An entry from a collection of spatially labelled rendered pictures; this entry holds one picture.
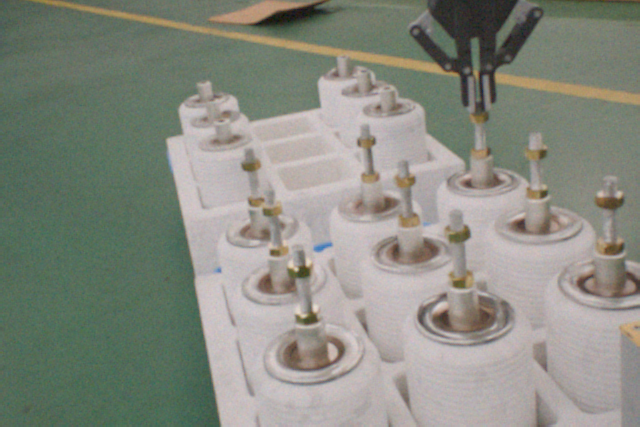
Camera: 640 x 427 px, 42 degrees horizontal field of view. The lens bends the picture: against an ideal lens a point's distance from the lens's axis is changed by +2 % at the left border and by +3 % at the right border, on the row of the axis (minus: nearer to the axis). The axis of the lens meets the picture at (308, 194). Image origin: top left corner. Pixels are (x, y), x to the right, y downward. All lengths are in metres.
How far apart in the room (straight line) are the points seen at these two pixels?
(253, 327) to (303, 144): 0.66
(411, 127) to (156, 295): 0.48
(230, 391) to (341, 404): 0.16
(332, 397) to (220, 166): 0.56
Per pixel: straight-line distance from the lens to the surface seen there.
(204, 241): 1.08
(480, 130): 0.85
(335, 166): 1.21
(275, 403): 0.59
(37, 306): 1.36
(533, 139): 0.74
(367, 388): 0.59
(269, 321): 0.68
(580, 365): 0.67
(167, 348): 1.15
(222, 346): 0.78
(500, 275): 0.76
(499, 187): 0.85
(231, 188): 1.09
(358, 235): 0.80
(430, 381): 0.62
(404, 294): 0.70
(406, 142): 1.13
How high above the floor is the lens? 0.59
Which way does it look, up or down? 22 degrees down
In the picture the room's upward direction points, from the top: 8 degrees counter-clockwise
